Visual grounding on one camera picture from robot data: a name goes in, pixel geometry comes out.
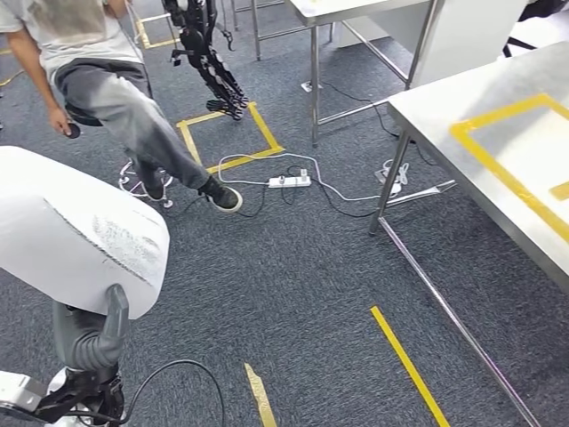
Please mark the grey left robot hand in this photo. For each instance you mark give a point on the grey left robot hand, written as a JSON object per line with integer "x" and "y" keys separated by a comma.
{"x": 84, "y": 342}

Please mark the white curved plastic part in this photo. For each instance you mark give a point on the white curved plastic part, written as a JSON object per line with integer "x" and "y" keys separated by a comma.
{"x": 66, "y": 224}

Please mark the steel workbench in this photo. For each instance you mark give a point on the steel workbench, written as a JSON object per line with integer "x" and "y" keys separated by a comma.
{"x": 444, "y": 118}

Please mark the black stool with chrome base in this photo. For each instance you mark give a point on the black stool with chrome base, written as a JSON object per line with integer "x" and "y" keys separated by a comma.
{"x": 84, "y": 116}

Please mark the person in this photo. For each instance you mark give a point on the person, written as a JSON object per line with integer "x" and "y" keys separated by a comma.
{"x": 111, "y": 106}

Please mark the gold floor tape strip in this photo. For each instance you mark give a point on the gold floor tape strip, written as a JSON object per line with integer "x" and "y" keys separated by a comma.
{"x": 259, "y": 395}

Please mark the white power strip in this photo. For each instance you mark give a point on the white power strip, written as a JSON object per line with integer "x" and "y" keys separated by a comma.
{"x": 289, "y": 181}

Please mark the yellow floor tape corner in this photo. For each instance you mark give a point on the yellow floor tape corner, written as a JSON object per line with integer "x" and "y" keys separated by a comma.
{"x": 160, "y": 43}

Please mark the black robot legs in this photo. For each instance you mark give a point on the black robot legs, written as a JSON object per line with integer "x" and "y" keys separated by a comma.
{"x": 217, "y": 73}

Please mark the yellow floor tape square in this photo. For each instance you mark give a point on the yellow floor tape square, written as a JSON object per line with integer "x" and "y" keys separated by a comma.
{"x": 266, "y": 126}

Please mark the metal floor outlet plate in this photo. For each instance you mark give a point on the metal floor outlet plate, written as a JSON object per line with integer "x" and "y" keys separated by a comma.
{"x": 311, "y": 86}

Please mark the long yellow floor strip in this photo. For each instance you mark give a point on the long yellow floor strip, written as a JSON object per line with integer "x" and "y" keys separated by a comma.
{"x": 409, "y": 368}

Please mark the pale table with white panel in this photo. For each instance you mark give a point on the pale table with white panel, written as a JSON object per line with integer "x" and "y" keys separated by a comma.
{"x": 466, "y": 47}

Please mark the black office chair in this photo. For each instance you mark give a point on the black office chair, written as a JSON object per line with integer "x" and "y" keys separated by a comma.
{"x": 546, "y": 7}

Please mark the steel frame table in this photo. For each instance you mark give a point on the steel frame table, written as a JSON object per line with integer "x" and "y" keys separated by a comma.
{"x": 256, "y": 29}

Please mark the yellow tape frame on workbench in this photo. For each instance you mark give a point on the yellow tape frame on workbench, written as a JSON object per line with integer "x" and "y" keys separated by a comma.
{"x": 489, "y": 164}

